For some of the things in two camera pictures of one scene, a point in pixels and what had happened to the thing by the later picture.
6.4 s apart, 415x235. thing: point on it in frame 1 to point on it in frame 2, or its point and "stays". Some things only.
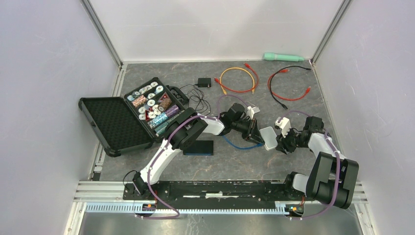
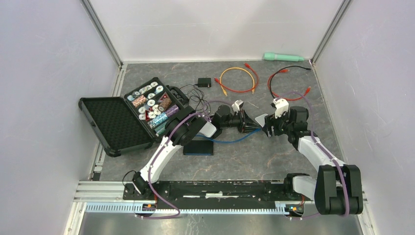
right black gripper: (283, 145) to (270, 121)
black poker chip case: (136, 121) stays
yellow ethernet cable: (253, 90) stays
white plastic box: (269, 136) to (261, 119)
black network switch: (200, 148) stays
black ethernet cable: (274, 74) stays
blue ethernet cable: (228, 142) to (230, 141)
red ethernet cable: (247, 65) stays
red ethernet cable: (306, 90) stays
